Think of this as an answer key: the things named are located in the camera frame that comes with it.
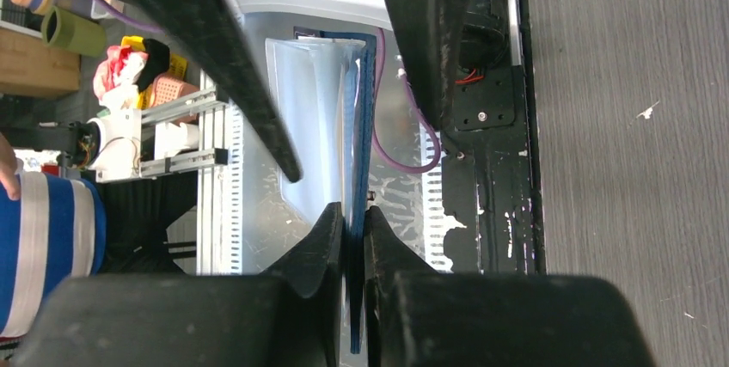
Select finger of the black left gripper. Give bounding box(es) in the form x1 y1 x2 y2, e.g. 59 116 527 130
120 0 302 182
384 0 510 128

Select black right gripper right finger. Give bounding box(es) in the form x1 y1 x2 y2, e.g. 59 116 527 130
364 206 654 366

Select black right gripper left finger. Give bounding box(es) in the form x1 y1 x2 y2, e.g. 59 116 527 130
14 203 343 366

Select navy leather card holder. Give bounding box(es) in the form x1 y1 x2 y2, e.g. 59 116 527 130
266 31 377 354

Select green cylinder cup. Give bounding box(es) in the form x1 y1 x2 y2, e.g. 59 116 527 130
40 6 107 58

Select person in striped shirt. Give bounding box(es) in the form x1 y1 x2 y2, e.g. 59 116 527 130
1 139 107 338

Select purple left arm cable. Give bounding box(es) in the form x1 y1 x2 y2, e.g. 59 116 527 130
82 0 443 175

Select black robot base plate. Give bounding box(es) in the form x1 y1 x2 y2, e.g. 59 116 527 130
439 0 540 274

